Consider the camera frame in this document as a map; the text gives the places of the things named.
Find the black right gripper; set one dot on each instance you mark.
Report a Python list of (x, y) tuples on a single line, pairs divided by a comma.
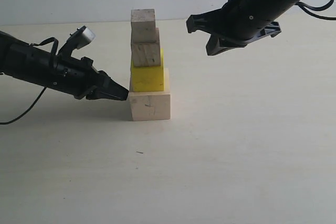
[(234, 25)]

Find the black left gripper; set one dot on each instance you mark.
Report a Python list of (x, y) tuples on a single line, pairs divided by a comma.
[(79, 78)]

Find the medium small wooden cube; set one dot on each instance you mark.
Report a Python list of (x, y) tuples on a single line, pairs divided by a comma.
[(148, 53)]

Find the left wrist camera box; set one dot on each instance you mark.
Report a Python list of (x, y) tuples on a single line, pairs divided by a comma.
[(79, 39)]

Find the large light wooden cube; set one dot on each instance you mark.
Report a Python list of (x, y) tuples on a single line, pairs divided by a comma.
[(151, 106)]

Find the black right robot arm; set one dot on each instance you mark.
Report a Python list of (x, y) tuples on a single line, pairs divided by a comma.
[(275, 8)]

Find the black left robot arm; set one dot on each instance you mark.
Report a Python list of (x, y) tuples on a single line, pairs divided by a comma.
[(25, 61)]

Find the yellow cube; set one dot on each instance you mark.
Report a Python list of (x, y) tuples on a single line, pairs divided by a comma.
[(148, 79)]

